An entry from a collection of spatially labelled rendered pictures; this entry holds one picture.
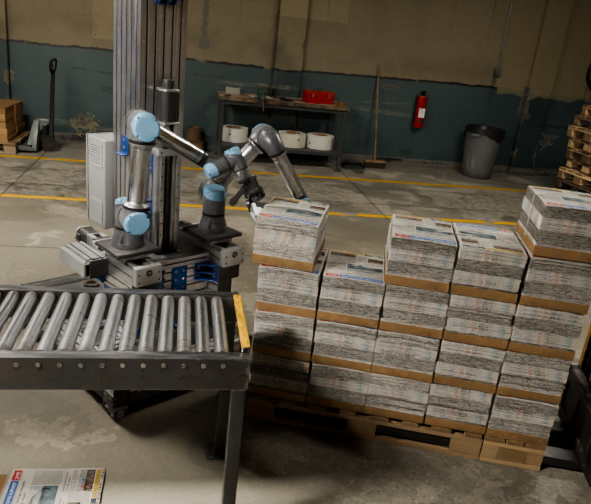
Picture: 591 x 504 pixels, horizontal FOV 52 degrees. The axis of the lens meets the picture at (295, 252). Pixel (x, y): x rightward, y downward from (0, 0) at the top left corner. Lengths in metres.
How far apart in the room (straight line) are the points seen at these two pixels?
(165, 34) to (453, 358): 2.00
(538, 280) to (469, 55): 7.48
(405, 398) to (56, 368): 1.63
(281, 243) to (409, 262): 0.57
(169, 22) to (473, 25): 7.43
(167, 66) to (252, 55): 6.17
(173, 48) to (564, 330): 2.19
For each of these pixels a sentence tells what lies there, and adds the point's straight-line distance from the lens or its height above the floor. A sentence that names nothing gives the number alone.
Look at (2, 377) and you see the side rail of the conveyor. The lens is 2.18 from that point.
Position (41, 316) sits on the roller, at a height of 0.80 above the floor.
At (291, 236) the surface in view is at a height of 0.99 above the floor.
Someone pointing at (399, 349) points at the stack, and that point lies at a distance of 2.89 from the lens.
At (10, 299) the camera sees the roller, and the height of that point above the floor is 0.80.
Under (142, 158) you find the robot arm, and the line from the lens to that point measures 2.69.
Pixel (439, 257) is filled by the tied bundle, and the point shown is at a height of 0.99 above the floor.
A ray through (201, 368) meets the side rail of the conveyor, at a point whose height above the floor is 0.76.
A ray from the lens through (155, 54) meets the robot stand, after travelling 3.03.
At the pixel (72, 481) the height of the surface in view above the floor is 0.01.
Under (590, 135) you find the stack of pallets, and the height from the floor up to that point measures 0.95.
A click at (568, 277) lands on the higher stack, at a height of 0.99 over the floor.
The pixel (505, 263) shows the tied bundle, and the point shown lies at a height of 1.01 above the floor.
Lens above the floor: 1.86
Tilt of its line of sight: 20 degrees down
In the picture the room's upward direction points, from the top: 6 degrees clockwise
